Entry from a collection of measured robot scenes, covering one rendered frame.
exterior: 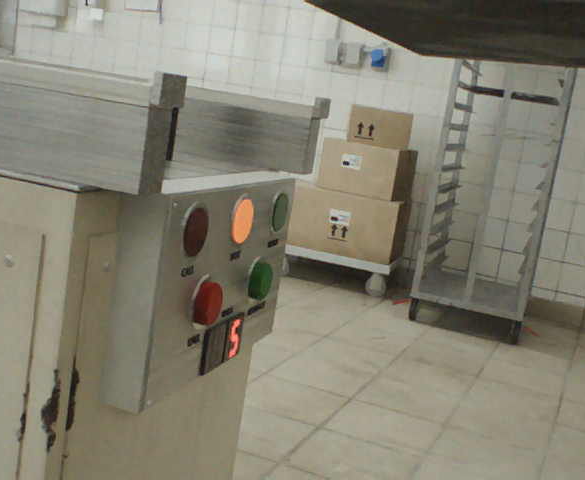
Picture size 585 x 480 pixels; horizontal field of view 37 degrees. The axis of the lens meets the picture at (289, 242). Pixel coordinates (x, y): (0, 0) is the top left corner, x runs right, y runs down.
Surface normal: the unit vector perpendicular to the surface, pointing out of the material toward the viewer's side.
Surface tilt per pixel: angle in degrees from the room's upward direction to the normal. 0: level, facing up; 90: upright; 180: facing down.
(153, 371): 90
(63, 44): 90
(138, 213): 90
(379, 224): 90
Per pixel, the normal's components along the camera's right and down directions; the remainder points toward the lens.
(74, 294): 0.93, 0.20
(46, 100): -0.33, 0.11
